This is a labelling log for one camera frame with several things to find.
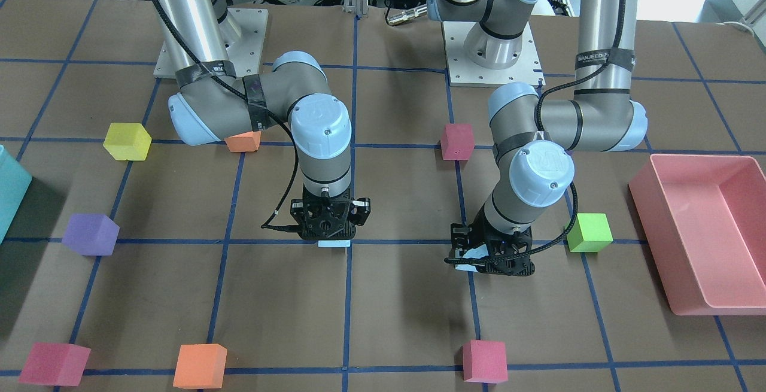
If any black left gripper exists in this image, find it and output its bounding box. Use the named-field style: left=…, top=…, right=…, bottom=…
left=444, top=222, right=534, bottom=276

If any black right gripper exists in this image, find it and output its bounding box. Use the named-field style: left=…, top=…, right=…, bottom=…
left=290, top=196, right=371, bottom=241

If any light blue foam block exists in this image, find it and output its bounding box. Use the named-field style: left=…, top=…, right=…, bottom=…
left=455, top=246, right=489, bottom=273
left=317, top=239, right=352, bottom=248

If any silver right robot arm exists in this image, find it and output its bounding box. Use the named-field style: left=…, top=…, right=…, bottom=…
left=151, top=0, right=371, bottom=247

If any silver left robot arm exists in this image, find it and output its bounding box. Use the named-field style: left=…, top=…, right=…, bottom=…
left=427, top=0, right=648, bottom=276

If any green foam block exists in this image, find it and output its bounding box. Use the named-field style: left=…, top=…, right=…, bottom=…
left=566, top=212, right=613, bottom=253

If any orange foam block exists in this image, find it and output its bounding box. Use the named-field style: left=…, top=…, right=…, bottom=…
left=224, top=131, right=261, bottom=153
left=173, top=344, right=227, bottom=390

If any pink foam block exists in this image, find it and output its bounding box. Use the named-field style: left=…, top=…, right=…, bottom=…
left=462, top=339, right=509, bottom=384
left=19, top=342, right=91, bottom=387
left=440, top=124, right=475, bottom=161

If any pink plastic tray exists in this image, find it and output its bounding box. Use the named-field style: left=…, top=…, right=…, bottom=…
left=629, top=154, right=765, bottom=315

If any yellow foam block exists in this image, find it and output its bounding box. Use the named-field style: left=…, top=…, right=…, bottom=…
left=103, top=122, right=151, bottom=161

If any purple foam block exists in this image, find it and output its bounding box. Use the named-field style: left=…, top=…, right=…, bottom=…
left=61, top=213, right=120, bottom=256

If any teal plastic tray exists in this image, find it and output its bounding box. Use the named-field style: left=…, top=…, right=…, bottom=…
left=1, top=145, right=32, bottom=242

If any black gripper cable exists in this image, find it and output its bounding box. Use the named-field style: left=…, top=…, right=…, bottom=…
left=135, top=0, right=303, bottom=232

